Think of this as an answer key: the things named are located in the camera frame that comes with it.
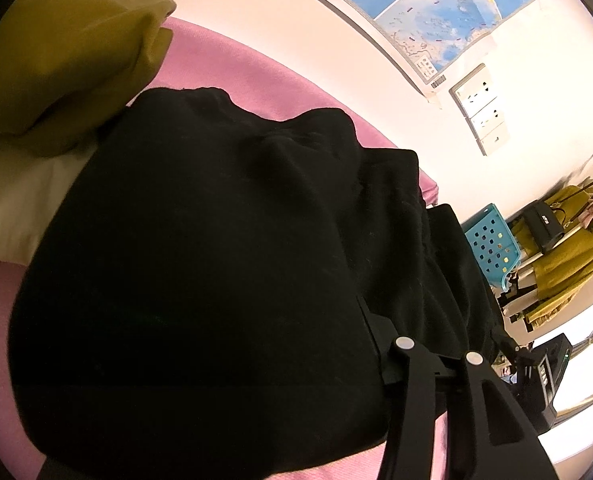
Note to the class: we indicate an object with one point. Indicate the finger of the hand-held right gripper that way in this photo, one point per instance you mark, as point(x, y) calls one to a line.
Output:
point(525, 357)

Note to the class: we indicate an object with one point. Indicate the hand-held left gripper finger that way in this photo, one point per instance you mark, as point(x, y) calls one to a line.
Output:
point(416, 375)

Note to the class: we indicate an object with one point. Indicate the black button jacket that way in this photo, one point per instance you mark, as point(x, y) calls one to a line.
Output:
point(201, 260)

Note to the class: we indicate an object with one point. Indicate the clothes rack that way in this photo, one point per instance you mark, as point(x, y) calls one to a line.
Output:
point(527, 267)

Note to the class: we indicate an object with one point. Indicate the olive green hanging garment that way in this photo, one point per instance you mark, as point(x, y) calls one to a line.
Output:
point(571, 270)

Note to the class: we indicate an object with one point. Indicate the blue perforated plastic basket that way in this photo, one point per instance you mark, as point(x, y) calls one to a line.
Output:
point(491, 245)

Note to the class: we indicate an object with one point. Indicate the black handbag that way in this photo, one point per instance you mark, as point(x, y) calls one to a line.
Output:
point(543, 227)

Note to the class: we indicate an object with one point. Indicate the pink bed sheet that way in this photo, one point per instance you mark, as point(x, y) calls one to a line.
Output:
point(256, 75)

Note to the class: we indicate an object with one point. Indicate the cream cloth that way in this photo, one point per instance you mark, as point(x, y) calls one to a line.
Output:
point(21, 210)

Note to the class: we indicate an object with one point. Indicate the mustard yellow cloth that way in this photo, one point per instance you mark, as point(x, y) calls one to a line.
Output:
point(66, 50)

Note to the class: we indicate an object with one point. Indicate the wall map poster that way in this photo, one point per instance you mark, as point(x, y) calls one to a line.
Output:
point(426, 0)

